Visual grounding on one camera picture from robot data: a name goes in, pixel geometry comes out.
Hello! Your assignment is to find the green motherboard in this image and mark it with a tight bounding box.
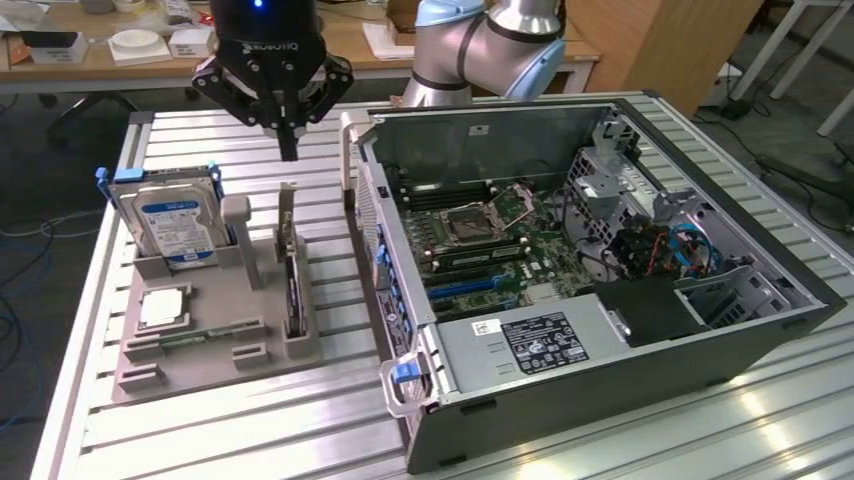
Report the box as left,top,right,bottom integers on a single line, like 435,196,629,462
393,169,589,321

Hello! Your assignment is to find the small white labelled box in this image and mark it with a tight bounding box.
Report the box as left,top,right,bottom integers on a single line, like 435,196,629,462
166,27,219,59

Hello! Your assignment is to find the white table frame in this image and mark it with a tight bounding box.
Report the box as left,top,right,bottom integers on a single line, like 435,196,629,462
726,0,854,136

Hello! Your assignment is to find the blue floor cable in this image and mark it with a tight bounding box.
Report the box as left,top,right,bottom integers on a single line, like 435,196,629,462
0,234,59,431

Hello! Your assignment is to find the blue data wire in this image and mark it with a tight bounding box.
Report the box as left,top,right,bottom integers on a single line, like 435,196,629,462
666,222,722,274

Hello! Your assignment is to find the silver CPU chip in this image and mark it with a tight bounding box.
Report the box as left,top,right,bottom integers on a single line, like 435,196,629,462
136,287,188,329

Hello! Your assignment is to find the silver power supply unit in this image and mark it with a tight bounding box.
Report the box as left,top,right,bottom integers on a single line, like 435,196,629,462
433,293,633,396

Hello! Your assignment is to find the white paper stack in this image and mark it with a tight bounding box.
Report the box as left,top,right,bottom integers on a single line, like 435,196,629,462
362,19,419,62

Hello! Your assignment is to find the white box round recess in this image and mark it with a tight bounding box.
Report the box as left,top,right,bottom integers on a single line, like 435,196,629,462
107,28,174,67

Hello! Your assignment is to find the black graphics card silver bracket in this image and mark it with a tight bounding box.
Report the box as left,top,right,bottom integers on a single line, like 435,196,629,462
275,181,310,341

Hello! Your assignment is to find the open black PC case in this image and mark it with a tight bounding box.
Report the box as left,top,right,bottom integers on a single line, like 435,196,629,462
338,94,849,475

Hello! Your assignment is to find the hard disk with blue carrier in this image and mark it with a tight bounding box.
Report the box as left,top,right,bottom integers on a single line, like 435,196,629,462
96,160,226,271

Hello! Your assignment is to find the grey parts rack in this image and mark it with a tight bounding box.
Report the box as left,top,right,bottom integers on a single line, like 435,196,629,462
112,194,329,405

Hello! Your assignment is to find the white box black lid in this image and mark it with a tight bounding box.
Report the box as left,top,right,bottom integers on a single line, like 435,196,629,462
19,30,90,64

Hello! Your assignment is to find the metal disk bay cage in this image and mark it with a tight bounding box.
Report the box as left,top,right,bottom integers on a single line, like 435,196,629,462
563,117,675,251

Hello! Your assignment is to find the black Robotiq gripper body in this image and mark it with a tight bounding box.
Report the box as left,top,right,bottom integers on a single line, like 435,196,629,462
210,0,329,104

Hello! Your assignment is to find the grey disk bay bracket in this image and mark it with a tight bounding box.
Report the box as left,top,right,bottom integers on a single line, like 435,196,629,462
673,264,800,331

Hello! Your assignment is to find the black chair base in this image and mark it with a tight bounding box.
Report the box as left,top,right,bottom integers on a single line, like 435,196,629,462
39,92,135,149
753,134,854,201

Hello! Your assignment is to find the CPU socket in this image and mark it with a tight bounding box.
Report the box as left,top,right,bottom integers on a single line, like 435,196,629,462
439,202,509,246

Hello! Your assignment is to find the green RAM stick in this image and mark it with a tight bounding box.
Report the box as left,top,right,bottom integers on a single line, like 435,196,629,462
159,323,259,347
433,244,526,269

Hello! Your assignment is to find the metal socket cover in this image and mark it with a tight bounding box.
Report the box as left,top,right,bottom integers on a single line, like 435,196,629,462
490,182,539,234

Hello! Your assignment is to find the brown cardboard box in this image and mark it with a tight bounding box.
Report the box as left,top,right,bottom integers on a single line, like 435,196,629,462
385,0,423,34

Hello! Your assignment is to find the wooden cabinet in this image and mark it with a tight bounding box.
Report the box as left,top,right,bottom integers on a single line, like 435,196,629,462
563,0,766,116

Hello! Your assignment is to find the blue PCIe expansion slot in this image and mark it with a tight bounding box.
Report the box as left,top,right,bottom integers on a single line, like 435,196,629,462
430,282,510,305
425,272,502,296

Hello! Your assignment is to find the wooden desk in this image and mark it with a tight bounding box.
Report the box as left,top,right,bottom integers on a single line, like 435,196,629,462
0,0,222,99
323,0,602,96

